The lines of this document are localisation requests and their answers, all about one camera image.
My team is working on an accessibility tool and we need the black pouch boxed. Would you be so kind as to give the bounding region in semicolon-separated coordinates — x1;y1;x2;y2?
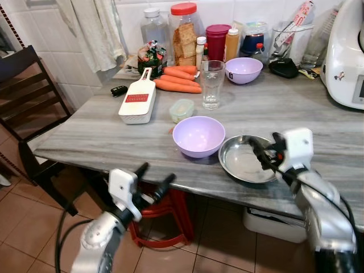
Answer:
268;57;300;78

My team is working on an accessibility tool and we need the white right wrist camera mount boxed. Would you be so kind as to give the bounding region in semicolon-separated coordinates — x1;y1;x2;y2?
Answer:
282;128;315;171

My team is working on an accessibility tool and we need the stainless steel bowl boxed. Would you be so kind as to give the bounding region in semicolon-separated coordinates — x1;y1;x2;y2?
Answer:
218;135;279;184

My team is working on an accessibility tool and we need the white kitchen cooking machine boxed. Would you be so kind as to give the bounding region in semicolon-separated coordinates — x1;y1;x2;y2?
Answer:
320;0;364;110

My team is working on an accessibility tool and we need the cream hanging cloth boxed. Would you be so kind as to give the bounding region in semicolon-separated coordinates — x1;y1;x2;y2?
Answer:
57;0;127;73

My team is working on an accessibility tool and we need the clear plastic utensil holder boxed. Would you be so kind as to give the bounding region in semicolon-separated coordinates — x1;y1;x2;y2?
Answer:
270;23;315;62

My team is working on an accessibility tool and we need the green snack bag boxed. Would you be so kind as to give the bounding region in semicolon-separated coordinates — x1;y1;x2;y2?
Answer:
137;41;168;79

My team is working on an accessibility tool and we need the clear jar with blue contents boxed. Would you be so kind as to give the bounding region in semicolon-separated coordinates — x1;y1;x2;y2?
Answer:
239;22;269;57

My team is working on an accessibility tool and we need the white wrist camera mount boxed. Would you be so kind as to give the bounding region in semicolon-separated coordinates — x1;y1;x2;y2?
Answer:
282;128;315;171
108;169;143;222

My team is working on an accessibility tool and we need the white storage box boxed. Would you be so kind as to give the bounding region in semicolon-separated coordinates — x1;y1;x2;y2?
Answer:
243;206;308;244

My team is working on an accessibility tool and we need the small green lidded container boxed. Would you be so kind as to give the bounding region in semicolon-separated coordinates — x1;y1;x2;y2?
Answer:
169;99;195;123

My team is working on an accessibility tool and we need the clear drinking glass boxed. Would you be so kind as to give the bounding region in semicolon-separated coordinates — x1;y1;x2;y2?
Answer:
200;60;226;110

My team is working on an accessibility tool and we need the red lidded cracker jar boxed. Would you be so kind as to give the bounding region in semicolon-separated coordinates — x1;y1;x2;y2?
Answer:
169;3;204;67

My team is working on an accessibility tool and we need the clear glass jar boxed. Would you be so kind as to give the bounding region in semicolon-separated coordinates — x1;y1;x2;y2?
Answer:
301;9;342;69

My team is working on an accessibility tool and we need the small red capped bottle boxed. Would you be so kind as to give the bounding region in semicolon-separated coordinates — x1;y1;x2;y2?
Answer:
253;43;267;63

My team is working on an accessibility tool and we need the clear plastic bottle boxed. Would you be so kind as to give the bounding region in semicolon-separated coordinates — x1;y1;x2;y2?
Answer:
140;7;170;49

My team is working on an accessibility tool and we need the large purple plastic bowl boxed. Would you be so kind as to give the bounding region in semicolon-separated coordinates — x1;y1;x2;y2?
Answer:
172;116;226;159

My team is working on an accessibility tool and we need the yellow black packet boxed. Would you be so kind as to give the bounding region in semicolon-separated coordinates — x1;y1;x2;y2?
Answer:
299;68;319;79

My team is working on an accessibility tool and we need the red plastic stool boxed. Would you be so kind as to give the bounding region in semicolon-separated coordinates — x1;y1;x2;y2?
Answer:
128;182;194;249

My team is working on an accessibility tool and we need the dark wooden chair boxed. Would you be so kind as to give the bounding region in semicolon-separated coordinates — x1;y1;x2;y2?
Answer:
0;45;75;200

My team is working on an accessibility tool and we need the black car key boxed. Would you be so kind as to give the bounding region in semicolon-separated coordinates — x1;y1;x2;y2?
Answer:
110;85;129;97

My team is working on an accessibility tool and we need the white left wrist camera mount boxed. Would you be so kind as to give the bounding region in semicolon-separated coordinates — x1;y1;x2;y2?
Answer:
108;169;143;222

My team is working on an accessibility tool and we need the small purple plastic bowl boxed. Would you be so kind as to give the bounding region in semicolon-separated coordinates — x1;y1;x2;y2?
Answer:
225;57;264;85

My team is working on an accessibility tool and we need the orange carrot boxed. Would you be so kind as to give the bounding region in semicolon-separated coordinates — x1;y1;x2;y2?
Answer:
159;74;201;88
154;79;202;94
164;66;197;80

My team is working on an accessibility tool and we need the orange sauce bottle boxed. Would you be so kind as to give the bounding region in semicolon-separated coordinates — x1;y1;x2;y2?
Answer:
225;27;241;62

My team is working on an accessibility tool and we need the white grater with red label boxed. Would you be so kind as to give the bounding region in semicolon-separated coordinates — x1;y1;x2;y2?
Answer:
118;68;157;125

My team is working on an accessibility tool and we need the red white long packet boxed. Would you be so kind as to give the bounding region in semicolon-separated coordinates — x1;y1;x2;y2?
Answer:
284;1;315;40

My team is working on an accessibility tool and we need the maroon plastic canister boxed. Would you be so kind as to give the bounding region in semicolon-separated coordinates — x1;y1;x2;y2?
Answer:
205;24;232;62

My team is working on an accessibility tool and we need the small white capped bottle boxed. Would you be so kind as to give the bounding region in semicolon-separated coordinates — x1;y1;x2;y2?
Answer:
196;36;208;69

